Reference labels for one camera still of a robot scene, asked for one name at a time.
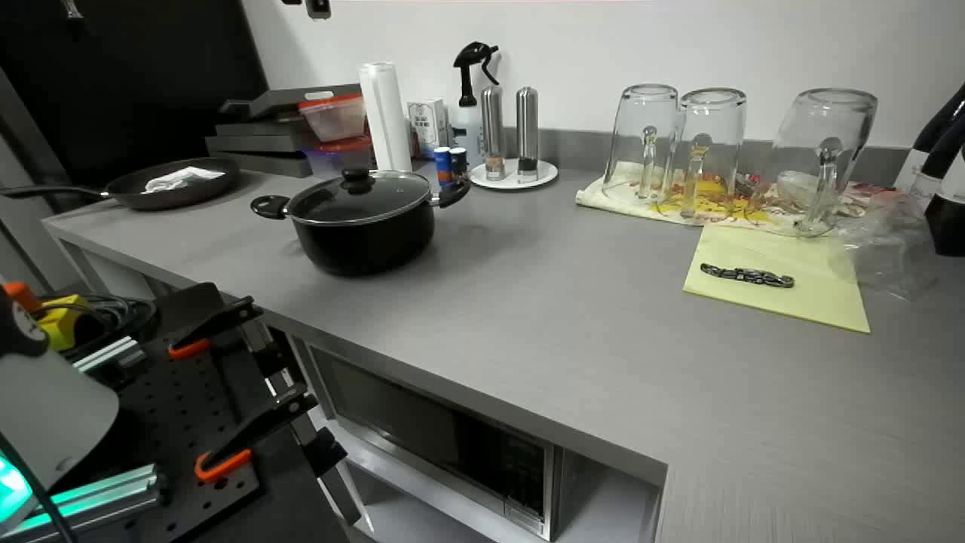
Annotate black flat tray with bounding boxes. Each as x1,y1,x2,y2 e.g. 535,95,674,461
205,116,317,182

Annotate black pegboard stand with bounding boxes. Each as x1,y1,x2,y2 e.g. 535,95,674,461
54,279,357,543

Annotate upturned drinking glass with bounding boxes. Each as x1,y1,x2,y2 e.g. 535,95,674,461
601,80,685,204
674,85,751,221

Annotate white paper towel roll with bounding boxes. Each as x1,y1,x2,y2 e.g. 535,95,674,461
357,60,417,175

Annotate black cable bundle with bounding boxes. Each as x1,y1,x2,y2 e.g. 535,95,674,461
73,294,162,352

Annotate small white box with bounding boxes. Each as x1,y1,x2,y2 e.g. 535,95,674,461
405,95,454,152

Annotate upturned wide wine glass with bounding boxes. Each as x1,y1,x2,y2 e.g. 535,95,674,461
770,85,880,242

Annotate steel salt grinder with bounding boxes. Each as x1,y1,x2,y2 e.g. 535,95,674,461
480,85,508,184

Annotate black clamp orange handle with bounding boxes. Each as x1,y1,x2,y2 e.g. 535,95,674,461
162,292,265,364
192,386,319,485

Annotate aluminium extrusion bar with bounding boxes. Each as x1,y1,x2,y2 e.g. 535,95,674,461
0,461,169,543

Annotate built-in steel microwave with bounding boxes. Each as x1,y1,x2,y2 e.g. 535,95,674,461
300,340,561,543

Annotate black frying pan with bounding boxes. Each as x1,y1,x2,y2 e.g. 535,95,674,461
0,152,245,214

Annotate black cooking pot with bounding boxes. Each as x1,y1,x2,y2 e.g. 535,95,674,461
251,173,475,279

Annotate glass pot lid black knob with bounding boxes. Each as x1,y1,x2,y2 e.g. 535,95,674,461
287,163,436,229

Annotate steel pepper grinder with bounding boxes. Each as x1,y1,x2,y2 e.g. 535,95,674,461
513,85,543,175

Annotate black flat appliance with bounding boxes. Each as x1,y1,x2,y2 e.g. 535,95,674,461
218,80,361,127

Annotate small black patterned object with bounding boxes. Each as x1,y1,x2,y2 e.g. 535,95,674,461
699,260,799,292

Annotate black wall mount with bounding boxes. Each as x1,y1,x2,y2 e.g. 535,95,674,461
281,0,336,21

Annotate yellow plastic tool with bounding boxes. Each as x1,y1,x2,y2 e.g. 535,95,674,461
36,288,94,355

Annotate white round plate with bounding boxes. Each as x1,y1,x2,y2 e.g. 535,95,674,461
468,155,561,193

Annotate blue tin can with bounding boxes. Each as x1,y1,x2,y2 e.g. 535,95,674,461
431,144,475,199

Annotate clear plastic bag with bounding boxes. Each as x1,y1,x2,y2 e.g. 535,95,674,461
827,184,943,302

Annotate spray bottle black trigger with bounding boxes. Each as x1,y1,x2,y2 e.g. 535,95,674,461
451,40,505,168

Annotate clear plastic container red lid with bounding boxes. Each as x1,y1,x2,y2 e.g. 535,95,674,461
301,131,378,175
295,93,371,144

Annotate patterned yellow kitchen towel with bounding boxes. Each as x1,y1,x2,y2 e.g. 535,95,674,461
574,163,907,242

